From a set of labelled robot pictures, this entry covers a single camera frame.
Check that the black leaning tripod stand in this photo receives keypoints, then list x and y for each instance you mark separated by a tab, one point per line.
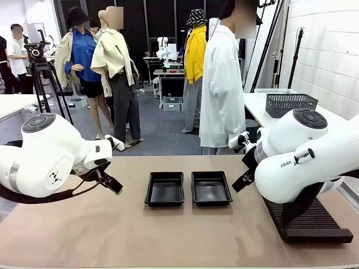
266	47

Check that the grey woven plastic basket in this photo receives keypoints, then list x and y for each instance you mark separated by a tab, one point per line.
291	103

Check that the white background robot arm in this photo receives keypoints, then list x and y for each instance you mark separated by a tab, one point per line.
162	50

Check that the black light stand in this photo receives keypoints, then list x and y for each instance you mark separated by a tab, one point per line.
296	56

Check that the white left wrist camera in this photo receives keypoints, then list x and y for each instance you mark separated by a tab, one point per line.
116	144

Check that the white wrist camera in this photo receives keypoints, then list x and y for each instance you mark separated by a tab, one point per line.
238	140
116	144

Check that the clear plastic storage box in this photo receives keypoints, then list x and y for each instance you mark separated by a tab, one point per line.
171	103

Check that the black brimmed hat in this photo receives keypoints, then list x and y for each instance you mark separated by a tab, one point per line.
77	16

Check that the black slotted board rack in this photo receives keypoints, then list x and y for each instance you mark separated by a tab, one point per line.
317	224

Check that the background person white t-shirt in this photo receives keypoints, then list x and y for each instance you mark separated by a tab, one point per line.
18	56

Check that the mannequin in cream jacket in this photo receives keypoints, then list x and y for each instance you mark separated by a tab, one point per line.
117	70

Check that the black ESD tray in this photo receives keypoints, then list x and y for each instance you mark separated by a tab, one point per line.
165	190
211	190

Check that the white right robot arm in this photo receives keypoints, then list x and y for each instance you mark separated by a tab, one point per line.
297	168

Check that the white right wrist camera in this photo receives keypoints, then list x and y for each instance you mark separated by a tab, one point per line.
238	140

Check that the white work table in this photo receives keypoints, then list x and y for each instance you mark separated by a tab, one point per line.
16	102

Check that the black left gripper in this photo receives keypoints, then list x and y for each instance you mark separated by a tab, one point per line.
105	171

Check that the clear plastic bin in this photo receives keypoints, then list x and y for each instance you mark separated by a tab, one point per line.
275	90

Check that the white side table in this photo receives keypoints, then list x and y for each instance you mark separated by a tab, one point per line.
255	106

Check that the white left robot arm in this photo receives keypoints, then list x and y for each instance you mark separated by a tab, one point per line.
42	157

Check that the mannequin in blue shirt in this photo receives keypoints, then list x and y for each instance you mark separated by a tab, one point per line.
82	56

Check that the dark grey waste bin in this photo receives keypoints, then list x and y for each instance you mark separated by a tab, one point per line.
252	127

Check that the person in white shirt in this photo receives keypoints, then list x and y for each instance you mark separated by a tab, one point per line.
221	84

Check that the background workbench table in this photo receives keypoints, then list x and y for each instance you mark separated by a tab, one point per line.
168	81

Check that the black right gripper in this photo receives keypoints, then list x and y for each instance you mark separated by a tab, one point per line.
249	159

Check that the background person black clothes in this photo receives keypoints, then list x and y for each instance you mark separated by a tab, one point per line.
4	64

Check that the mannequin in yellow hoodie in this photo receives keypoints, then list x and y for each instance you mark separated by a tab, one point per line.
195	56

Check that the patterned bucket hat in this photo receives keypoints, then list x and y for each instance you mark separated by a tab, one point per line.
197	17

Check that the black camera tripod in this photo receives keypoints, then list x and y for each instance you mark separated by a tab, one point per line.
42	84

